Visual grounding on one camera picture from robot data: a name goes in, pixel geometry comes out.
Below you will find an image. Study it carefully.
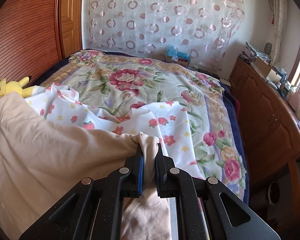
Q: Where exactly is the beige printed t-shirt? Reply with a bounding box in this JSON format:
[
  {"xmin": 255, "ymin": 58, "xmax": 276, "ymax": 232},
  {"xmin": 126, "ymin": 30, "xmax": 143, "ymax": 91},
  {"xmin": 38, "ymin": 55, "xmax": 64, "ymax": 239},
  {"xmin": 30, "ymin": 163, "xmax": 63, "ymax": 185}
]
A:
[{"xmin": 0, "ymin": 93, "xmax": 172, "ymax": 239}]

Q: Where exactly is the yellow plush toy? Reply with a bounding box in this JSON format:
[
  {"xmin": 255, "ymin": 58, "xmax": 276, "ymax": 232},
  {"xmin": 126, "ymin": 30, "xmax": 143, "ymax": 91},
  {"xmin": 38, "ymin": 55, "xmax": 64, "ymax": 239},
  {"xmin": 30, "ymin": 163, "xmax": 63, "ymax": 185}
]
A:
[{"xmin": 0, "ymin": 76, "xmax": 34, "ymax": 98}]

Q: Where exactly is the white flower print sheet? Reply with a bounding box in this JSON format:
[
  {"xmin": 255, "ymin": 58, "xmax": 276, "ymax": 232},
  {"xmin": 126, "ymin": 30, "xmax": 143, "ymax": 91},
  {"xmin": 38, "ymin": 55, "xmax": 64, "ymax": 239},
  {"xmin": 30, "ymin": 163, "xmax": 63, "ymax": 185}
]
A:
[{"xmin": 25, "ymin": 84, "xmax": 205, "ymax": 179}]

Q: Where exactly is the floral rose blanket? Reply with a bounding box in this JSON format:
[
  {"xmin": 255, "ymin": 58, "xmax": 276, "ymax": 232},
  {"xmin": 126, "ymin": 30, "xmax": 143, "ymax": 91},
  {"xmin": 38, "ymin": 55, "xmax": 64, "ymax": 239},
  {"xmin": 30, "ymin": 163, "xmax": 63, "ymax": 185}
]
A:
[{"xmin": 37, "ymin": 50, "xmax": 249, "ymax": 203}]

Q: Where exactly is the blue tissue box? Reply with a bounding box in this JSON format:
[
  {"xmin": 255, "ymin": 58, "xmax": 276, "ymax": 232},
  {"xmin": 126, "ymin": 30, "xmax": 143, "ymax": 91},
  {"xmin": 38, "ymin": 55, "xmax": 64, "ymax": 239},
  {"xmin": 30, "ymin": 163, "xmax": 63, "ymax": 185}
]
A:
[{"xmin": 165, "ymin": 45, "xmax": 191, "ymax": 68}]

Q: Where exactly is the wooden sideboard cabinet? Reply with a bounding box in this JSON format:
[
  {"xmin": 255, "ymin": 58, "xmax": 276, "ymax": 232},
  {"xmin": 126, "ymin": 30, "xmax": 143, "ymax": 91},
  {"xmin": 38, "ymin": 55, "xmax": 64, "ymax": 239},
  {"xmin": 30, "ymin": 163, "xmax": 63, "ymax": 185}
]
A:
[{"xmin": 230, "ymin": 59, "xmax": 300, "ymax": 184}]

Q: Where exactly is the cardboard box on cabinet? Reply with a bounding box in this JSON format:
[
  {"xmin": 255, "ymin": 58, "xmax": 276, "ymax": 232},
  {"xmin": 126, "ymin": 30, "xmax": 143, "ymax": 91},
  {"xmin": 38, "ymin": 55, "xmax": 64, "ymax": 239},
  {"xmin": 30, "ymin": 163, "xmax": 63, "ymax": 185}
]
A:
[{"xmin": 250, "ymin": 57, "xmax": 281, "ymax": 83}]

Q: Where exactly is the stack of papers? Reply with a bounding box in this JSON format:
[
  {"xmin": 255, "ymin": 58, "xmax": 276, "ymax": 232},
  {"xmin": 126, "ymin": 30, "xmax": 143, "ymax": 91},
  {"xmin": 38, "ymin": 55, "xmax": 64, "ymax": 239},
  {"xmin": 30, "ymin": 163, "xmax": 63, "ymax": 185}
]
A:
[{"xmin": 241, "ymin": 42, "xmax": 271, "ymax": 63}]

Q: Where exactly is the pink bottle on sill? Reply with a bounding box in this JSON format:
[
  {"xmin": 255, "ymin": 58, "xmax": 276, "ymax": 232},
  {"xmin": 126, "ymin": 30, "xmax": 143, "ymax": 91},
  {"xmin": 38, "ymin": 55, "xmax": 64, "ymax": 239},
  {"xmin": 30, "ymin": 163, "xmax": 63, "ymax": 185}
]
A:
[{"xmin": 288, "ymin": 86, "xmax": 300, "ymax": 112}]

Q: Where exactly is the sheer circle pattern curtain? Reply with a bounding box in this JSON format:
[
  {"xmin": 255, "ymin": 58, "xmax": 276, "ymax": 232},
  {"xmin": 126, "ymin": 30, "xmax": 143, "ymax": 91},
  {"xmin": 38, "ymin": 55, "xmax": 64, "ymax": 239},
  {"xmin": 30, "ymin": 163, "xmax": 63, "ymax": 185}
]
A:
[{"xmin": 82, "ymin": 0, "xmax": 245, "ymax": 70}]

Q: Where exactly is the tied window curtain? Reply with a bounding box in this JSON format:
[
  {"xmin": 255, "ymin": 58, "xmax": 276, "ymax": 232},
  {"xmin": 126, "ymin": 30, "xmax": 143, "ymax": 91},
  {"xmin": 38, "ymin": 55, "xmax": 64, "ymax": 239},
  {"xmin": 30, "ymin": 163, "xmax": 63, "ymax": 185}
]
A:
[{"xmin": 271, "ymin": 0, "xmax": 288, "ymax": 65}]

